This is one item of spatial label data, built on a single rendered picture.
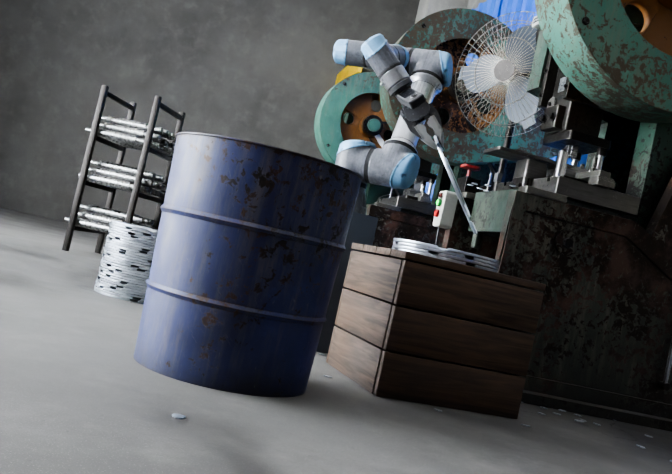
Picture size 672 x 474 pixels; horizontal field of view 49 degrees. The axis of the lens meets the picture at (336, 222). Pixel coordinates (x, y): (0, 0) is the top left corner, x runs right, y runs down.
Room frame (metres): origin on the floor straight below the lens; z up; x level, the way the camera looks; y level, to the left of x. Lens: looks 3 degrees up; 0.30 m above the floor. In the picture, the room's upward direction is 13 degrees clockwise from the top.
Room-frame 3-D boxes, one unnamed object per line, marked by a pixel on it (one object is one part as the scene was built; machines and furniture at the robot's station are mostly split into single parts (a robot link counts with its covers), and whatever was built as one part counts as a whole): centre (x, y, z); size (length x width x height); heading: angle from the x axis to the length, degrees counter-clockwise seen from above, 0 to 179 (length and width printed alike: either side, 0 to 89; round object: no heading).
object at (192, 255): (1.61, 0.17, 0.24); 0.42 x 0.42 x 0.48
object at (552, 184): (2.54, -0.75, 0.68); 0.45 x 0.30 x 0.06; 12
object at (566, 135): (2.54, -0.76, 0.86); 0.20 x 0.16 x 0.05; 12
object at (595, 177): (2.38, -0.79, 0.76); 0.17 x 0.06 x 0.10; 12
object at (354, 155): (2.37, -0.02, 0.62); 0.13 x 0.12 x 0.14; 68
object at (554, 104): (2.53, -0.71, 1.04); 0.17 x 0.15 x 0.30; 102
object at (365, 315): (1.98, -0.31, 0.18); 0.40 x 0.38 x 0.35; 109
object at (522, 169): (2.51, -0.58, 0.72); 0.25 x 0.14 x 0.14; 102
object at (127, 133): (4.27, 1.26, 0.47); 0.46 x 0.43 x 0.95; 82
